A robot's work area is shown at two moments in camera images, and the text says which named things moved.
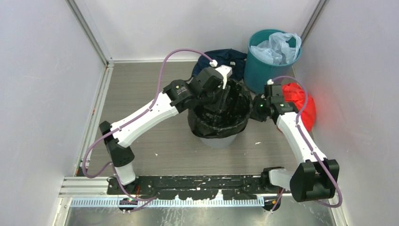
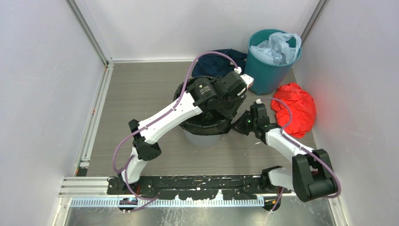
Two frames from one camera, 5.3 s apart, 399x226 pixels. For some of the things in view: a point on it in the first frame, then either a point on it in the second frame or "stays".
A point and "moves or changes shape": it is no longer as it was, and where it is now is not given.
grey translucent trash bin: (218, 142) -> (202, 140)
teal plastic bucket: (257, 73) stays
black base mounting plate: (191, 187) stays
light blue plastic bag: (275, 51) stays
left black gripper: (221, 106) -> (230, 113)
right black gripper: (254, 114) -> (239, 125)
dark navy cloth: (229, 57) stays
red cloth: (295, 93) stays
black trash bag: (233, 121) moves or changes shape
